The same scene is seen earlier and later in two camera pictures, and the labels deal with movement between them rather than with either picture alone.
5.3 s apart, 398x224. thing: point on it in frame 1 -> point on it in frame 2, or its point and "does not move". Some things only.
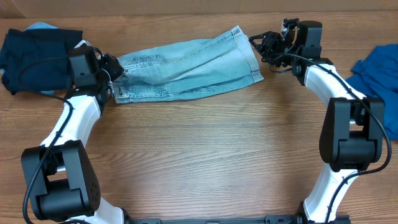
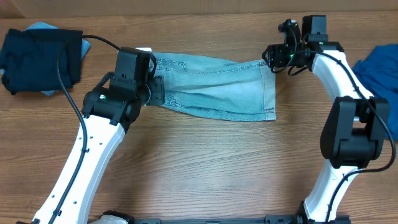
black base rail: [301, 219] does not move
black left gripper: [109, 68] -> [157, 91]
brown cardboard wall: [32, 9] does not move
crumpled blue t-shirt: [375, 76] does not move
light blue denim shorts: [221, 61] -> [239, 91]
